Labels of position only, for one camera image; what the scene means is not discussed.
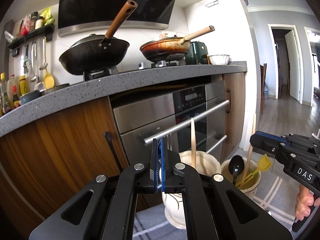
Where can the black range hood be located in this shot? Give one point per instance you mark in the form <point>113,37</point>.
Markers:
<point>76,16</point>

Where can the person's right hand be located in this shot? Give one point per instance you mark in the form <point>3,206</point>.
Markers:
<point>304,201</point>

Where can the wooden cabinet door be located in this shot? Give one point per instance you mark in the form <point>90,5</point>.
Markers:
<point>235,111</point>

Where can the wooden chair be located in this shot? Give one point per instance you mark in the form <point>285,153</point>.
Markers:
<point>263,77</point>

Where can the black wok wooden handle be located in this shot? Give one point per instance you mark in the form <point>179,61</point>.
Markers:
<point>98,52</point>

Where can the yellow spatula hanging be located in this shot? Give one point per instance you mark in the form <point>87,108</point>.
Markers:
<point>48,79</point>

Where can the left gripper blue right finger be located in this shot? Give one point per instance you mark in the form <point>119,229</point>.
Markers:
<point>198,193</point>

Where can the yellow sauce bottle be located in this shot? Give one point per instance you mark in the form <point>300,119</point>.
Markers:
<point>23,85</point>

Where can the stainless steel oven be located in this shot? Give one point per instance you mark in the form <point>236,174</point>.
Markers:
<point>136,121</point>

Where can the black wall shelf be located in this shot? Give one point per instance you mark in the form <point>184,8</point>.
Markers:
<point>46,31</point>

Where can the grey kitchen countertop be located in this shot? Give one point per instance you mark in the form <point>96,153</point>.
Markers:
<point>90,90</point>

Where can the grey plaid tablecloth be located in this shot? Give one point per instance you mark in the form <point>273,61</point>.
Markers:
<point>237,216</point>

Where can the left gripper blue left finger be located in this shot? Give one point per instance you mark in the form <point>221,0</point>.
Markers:
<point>140,178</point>

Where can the white bowl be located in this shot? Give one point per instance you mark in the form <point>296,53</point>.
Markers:
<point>219,59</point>

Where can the silver fork in holder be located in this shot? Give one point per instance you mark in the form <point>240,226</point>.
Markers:
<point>168,141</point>

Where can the yellow plastic spoon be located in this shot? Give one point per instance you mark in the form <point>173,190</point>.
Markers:
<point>264,164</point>

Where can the left wooden cabinet front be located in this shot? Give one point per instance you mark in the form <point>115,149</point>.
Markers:
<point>46,162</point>

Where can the oil bottle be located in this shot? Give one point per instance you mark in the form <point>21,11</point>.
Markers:
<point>5,100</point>

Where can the brown frying pan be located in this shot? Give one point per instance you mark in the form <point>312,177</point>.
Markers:
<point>171,48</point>

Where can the green air fryer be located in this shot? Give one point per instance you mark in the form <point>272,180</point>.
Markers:
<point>197,54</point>

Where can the cream ceramic utensil holder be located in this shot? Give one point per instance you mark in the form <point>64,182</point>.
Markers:
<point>207,166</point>

